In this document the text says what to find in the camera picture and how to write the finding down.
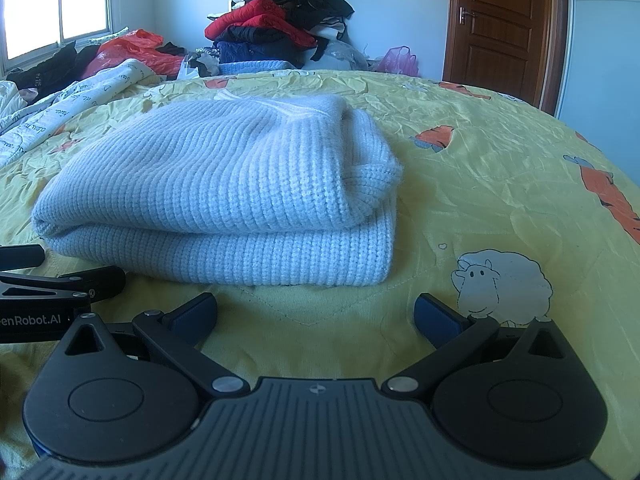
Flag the navy puffer jacket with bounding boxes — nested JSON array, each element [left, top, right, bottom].
[[214, 25, 321, 68]]

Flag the red plastic bag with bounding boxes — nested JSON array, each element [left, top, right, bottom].
[[82, 29, 187, 78]]

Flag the red puffer jacket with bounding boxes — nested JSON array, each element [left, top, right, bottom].
[[204, 0, 317, 48]]

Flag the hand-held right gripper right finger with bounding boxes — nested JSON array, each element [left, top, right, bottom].
[[382, 293, 583, 401]]

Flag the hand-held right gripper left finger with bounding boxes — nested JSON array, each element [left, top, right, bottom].
[[47, 292, 250, 401]]

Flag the pink plastic bag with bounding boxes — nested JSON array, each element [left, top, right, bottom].
[[375, 46, 420, 77]]

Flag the white knitted sweater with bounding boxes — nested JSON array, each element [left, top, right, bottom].
[[31, 94, 405, 286]]

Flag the white lettered quilt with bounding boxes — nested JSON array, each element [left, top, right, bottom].
[[0, 58, 166, 168]]

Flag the yellow printed bedsheet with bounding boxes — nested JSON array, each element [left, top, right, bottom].
[[0, 69, 640, 461]]

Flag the light blue knitted garment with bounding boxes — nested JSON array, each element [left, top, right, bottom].
[[218, 59, 287, 76]]

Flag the window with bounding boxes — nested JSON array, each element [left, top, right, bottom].
[[0, 0, 112, 63]]

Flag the brown wooden door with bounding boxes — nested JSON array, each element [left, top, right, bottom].
[[442, 0, 568, 113]]

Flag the white plastic bag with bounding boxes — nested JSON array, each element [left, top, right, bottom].
[[175, 52, 221, 81]]

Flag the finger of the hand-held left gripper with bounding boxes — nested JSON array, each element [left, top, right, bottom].
[[0, 266, 126, 307], [0, 244, 46, 271]]

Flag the black clothes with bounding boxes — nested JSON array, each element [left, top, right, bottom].
[[7, 42, 101, 95]]

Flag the white wardrobe with flower stickers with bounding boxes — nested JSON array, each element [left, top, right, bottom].
[[555, 0, 640, 161]]

